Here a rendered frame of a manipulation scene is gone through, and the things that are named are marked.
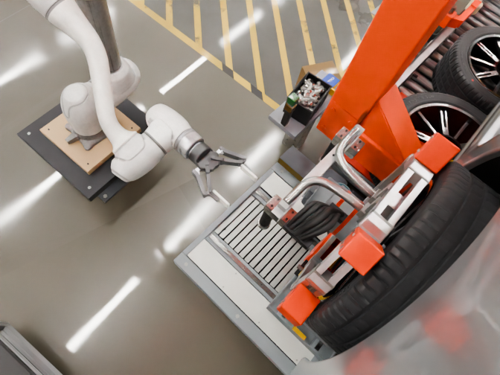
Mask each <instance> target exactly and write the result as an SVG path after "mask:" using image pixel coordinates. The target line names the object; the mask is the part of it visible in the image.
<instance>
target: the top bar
mask: <svg viewBox="0 0 500 375"><path fill-rule="evenodd" d="M358 125H359V124H358ZM359 126H360V125H359ZM360 127H361V128H363V127H362V126H360ZM364 131H365V129H364V128H363V131H362V133H363V132H364ZM362 133H361V134H362ZM361 134H360V135H361ZM360 135H359V136H360ZM359 136H358V137H359ZM358 137H357V138H358ZM357 138H356V139H357ZM356 139H353V140H352V141H351V142H350V143H349V144H348V146H347V147H346V149H345V150H344V152H345V151H346V150H347V149H348V148H349V147H350V146H351V145H352V143H353V142H354V141H355V140H356ZM336 147H337V145H336V146H335V147H334V148H333V149H332V150H331V151H330V152H329V153H328V154H327V155H326V156H325V157H324V158H323V159H322V160H321V161H320V162H319V163H318V164H317V165H316V166H315V167H314V168H313V169H312V170H311V171H310V173H309V174H308V175H307V176H306V177H305V178H304V179H306V178H309V177H311V176H322V175H323V174H324V173H325V172H326V171H327V170H328V169H329V168H330V167H331V166H332V165H333V164H334V162H335V161H336V158H335V151H336ZM304 179H303V180H304ZM311 187H312V186H310V187H308V188H307V189H306V190H305V191H304V192H303V193H302V194H301V195H300V196H299V197H298V198H297V199H296V200H295V201H294V202H293V204H292V206H293V205H294V204H295V203H296V202H297V201H298V200H299V199H300V198H301V197H302V196H303V195H304V194H305V193H306V192H307V191H308V190H309V189H310V188H311ZM292 206H291V207H292ZM291 207H290V208H291ZM290 208H289V209H290ZM289 209H288V210H289ZM288 210H287V211H288ZM287 211H286V212H287ZM286 212H285V213H286ZM285 213H284V212H283V211H282V210H281V209H280V208H279V207H278V206H276V207H275V208H274V209H273V210H272V212H271V213H270V217H271V218H272V219H273V220H274V221H275V222H278V221H279V220H280V218H281V217H282V216H283V215H284V214H285Z"/></svg>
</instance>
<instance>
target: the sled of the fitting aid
mask: <svg viewBox="0 0 500 375"><path fill-rule="evenodd" d="M297 278H298V277H297V276H296V275H294V276H293V277H292V278H291V279H290V281H289V282H288V283H287V284H286V286H285V287H284V288H283V289H282V290H281V291H280V292H279V293H278V294H277V295H276V297H275V298H274V299H273V300H272V301H271V303H270V304H269V305H268V306H267V310H268V311H270V313H271V314H273V316H274V317H276V319H277V320H279V322H280V323H282V325H283V326H285V327H286V328H287V329H288V330H289V331H290V332H291V333H292V334H293V335H294V336H295V337H296V338H297V339H298V340H299V341H300V342H301V343H302V344H303V345H304V346H305V347H306V348H307V349H308V350H309V351H310V352H311V353H312V354H313V355H314V356H315V357H316V358H317V359H318V360H319V361H321V360H325V359H329V358H331V357H333V356H335V355H336V352H335V351H334V350H330V349H329V348H328V347H327V346H326V345H325V344H324V343H323V342H321V341H320V340H319V339H318V338H317V337H316V336H315V335H314V334H313V333H312V332H311V331H310V330H309V329H308V328H307V327H306V326H305V325H304V324H302V325H301V326H297V327H295V326H294V325H293V324H292V323H291V322H290V321H288V320H287V319H286V318H285V317H284V316H283V315H282V314H281V313H280V312H279V311H278V310H277V307H278V305H279V304H280V302H281V301H282V300H283V299H284V298H285V297H286V296H287V295H288V294H289V292H290V288H291V285H292V284H293V283H294V282H295V281H296V280H297Z"/></svg>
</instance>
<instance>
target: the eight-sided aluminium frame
mask: <svg viewBox="0 0 500 375"><path fill-rule="evenodd" d="M399 175H400V176H399ZM433 175H434V174H433V173H432V172H431V171H430V170H429V169H428V168H427V167H425V166H424V165H423V164H421V163H420V162H419V161H418V160H417V159H415V157H414V153H412V154H411V155H410V156H408V157H407V158H406V160H405V161H404V162H403V163H402V164H401V165H400V166H399V167H398V168H397V169H396V170H394V171H393V172H392V173H391V174H390V175H389V176H388V177H386V178H385V179H383V180H382V181H381V182H380V183H379V184H378V185H377V186H376V187H375V188H374V190H375V191H377V190H378V189H380V190H383V189H384V188H385V187H387V186H388V185H389V184H390V183H391V182H392V181H393V180H394V179H395V178H397V177H398V176H399V177H398V179H397V180H396V181H395V182H394V183H393V185H392V186H391V187H390V188H389V189H388V190H387V192H386V193H385V194H384V195H383V196H382V198H381V199H380V200H379V201H378V203H376V205H375V206H374V207H373V208H372V210H369V212H368V213H367V214H366V215H365V216H364V217H363V218H362V220H361V221H360V222H359V223H358V224H357V225H356V227H355V228H354V229H356V228H357V227H360V228H361V229H362V230H363V231H365V232H366V233H367V234H368V235H370V236H371V237H372V238H373V239H374V240H376V241H377V242H378V243H379V244H380V243H381V242H382V241H383V240H384V239H385V238H386V237H387V236H388V235H389V233H390V232H391V231H392V230H393V229H394V226H395V224H396V223H397V221H398V220H399V219H400V217H401V216H402V215H403V214H404V213H405V212H406V210H407V209H408V207H409V206H410V205H411V203H412V202H413V201H414V200H415V199H416V197H417V196H418V194H419V193H420V192H421V190H422V189H423V188H424V187H425V186H427V184H428V183H430V181H431V179H432V177H433ZM409 183H411V184H413V186H412V187H411V189H410V190H409V191H408V193H407V194H406V195H405V196H404V198H403V200H402V201H401V202H400V204H399V205H398V206H397V207H396V208H395V209H394V210H393V211H392V212H391V213H390V215H389V216H388V217H387V219H385V218H384V217H382V216H381V215H380V214H381V213H382V211H383V210H384V209H385V208H386V206H387V205H388V204H389V202H390V201H391V200H392V199H393V198H394V197H395V196H396V194H397V193H398V192H399V191H400V190H402V189H403V188H404V187H405V186H406V185H408V184H409ZM352 232H353V231H351V232H350V233H349V234H348V235H347V236H346V237H345V238H344V239H343V241H345V240H346V239H347V238H348V237H349V236H350V235H351V233H352ZM335 239H336V237H335V236H334V235H332V236H331V237H330V238H329V239H328V241H327V242H326V243H325V244H324V245H323V246H322V247H321V248H320V249H319V250H318V252H317V253H316V254H315V255H313V256H312V257H311V259H310V260H309V261H308V263H307V264H306V265H305V266H304V267H305V268H304V270H303V271H302V272H301V274H300V275H299V276H298V278H297V280H296V281H295V282H294V283H293V284H292V285H291V288H290V290H291V289H292V288H294V287H295V286H297V285H298V284H299V283H302V284H303V285H305V287H306V288H308V290H309V291H311V293H312V294H314V296H315V297H319V296H321V295H322V296H324V295H326V294H327V293H328V292H329V291H330V290H332V289H333V288H334V287H335V285H336V284H337V283H338V282H339V281H340V280H341V279H342V278H343V277H344V276H345V275H346V274H347V273H348V272H349V271H350V270H351V269H352V268H353V267H352V266H351V265H350V264H349V263H348V262H347V261H345V262H344V263H343V264H342V265H341V266H340V267H339V268H338V269H337V270H336V271H335V272H334V273H333V274H332V273H331V272H330V271H329V270H328V268H329V267H330V266H331V265H332V264H333V263H334V262H335V261H336V260H337V259H338V258H339V257H340V255H339V248H340V245H341V243H342V242H343V241H341V242H340V244H338V245H337V247H335V248H334V250H333V251H332V252H331V253H330V254H329V255H328V256H327V257H326V258H325V259H324V260H322V259H321V258H320V257H321V256H322V255H323V253H325V252H326V250H327V249H328V248H329V247H330V245H331V244H332V243H333V242H334V241H335Z"/></svg>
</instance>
